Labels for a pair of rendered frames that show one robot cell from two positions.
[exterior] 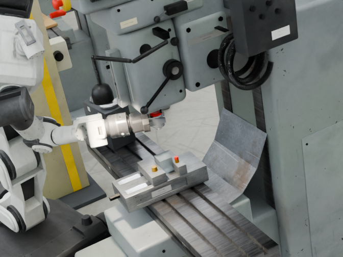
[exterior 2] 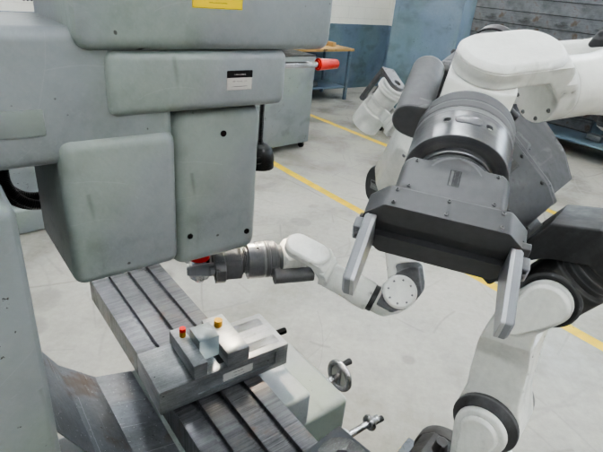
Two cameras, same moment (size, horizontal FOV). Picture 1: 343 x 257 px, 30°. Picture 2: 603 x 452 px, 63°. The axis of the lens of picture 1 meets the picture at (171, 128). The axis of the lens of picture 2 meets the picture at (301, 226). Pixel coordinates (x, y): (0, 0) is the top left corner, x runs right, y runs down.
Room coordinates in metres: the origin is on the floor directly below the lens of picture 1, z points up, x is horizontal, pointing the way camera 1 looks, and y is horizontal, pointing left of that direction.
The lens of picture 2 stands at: (3.12, -0.03, 1.85)
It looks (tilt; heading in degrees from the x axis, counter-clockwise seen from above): 26 degrees down; 163
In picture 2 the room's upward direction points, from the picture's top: 6 degrees clockwise
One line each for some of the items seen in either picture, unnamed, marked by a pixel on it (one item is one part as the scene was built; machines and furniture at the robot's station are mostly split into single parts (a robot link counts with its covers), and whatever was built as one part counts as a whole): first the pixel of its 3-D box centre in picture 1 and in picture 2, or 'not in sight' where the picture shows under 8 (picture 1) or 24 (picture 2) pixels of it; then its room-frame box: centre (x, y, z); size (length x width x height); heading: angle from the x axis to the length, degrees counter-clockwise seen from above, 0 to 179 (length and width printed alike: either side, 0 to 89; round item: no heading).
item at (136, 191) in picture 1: (159, 176); (214, 352); (2.14, 0.08, 0.98); 0.35 x 0.15 x 0.11; 110
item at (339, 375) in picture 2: not in sight; (331, 379); (1.94, 0.51, 0.63); 0.16 x 0.12 x 0.12; 113
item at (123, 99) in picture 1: (118, 78); not in sight; (2.09, 0.15, 1.45); 0.04 x 0.04 x 0.21; 23
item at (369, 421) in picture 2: not in sight; (361, 428); (2.06, 0.59, 0.51); 0.22 x 0.06 x 0.06; 113
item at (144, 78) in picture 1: (146, 60); (196, 171); (2.13, 0.04, 1.47); 0.21 x 0.19 x 0.32; 23
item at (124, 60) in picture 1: (114, 59); not in sight; (1.92, 0.13, 1.58); 0.17 x 0.01 x 0.01; 51
